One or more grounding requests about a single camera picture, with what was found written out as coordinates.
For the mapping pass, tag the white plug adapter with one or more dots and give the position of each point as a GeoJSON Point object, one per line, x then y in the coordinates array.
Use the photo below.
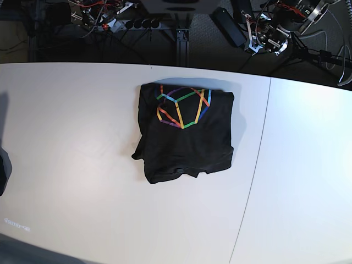
{"type": "Point", "coordinates": [116, 26]}

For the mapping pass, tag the aluminium table leg profile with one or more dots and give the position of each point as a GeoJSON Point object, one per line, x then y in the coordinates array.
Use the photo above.
{"type": "Point", "coordinates": [182, 27]}

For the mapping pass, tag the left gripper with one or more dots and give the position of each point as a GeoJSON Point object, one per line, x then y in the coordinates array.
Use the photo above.
{"type": "Point", "coordinates": [265, 34]}

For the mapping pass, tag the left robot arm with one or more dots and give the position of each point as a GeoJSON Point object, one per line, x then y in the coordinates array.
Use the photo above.
{"type": "Point", "coordinates": [293, 16]}

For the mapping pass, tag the white power strip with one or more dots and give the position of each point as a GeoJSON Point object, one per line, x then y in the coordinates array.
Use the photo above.
{"type": "Point", "coordinates": [134, 24]}

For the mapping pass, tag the black power brick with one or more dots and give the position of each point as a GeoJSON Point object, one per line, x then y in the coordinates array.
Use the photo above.
{"type": "Point", "coordinates": [228, 27]}

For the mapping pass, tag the black tripod stand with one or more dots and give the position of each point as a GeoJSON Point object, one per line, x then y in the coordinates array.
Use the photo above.
{"type": "Point", "coordinates": [301, 53]}

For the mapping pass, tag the black T-shirt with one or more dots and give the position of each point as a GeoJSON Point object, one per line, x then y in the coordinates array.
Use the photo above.
{"type": "Point", "coordinates": [184, 130]}

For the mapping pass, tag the dark object at left edge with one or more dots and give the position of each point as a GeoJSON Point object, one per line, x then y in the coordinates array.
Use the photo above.
{"type": "Point", "coordinates": [6, 170]}

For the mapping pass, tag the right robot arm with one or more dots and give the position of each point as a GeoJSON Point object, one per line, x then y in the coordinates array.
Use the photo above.
{"type": "Point", "coordinates": [100, 15]}

